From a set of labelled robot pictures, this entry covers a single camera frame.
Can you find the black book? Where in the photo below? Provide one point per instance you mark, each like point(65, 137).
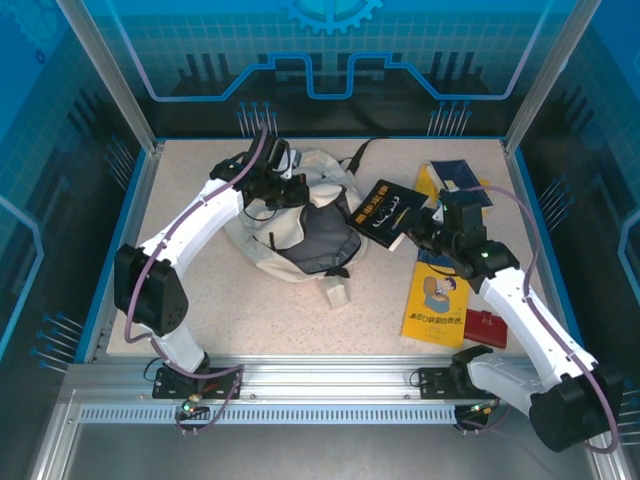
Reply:
point(385, 210)

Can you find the cream canvas backpack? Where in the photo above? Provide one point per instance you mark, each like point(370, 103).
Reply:
point(287, 262)

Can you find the red wallet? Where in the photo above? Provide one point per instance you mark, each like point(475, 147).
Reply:
point(485, 327)

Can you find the yellow cartoon child book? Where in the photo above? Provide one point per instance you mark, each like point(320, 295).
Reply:
point(430, 320)

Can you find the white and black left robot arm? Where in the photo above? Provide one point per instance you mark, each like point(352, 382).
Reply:
point(210, 215)

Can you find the small connector with green light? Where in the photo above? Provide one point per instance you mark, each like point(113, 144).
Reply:
point(189, 406)
point(482, 409)

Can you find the grey metal lower tray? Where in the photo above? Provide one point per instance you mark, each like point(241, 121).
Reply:
point(325, 450)

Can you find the aluminium and blue side rail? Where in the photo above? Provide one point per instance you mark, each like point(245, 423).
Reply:
point(146, 185)
point(520, 185)

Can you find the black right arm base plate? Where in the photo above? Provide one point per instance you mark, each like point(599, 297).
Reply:
point(430, 382)

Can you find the aluminium front rail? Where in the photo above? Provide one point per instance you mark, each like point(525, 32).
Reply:
point(325, 375)

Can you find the aluminium frame post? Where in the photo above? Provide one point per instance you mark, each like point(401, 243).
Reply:
point(110, 80)
point(550, 75)

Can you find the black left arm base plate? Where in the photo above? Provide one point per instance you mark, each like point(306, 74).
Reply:
point(220, 376)

